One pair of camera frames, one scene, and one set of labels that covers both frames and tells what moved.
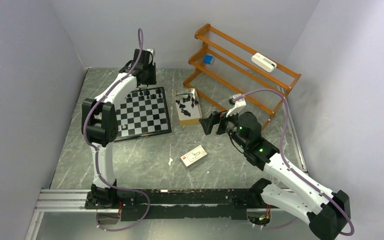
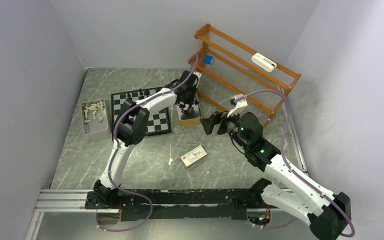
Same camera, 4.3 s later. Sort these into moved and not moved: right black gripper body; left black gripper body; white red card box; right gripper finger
Moved: left black gripper body
Not moved: white red card box; right black gripper body; right gripper finger
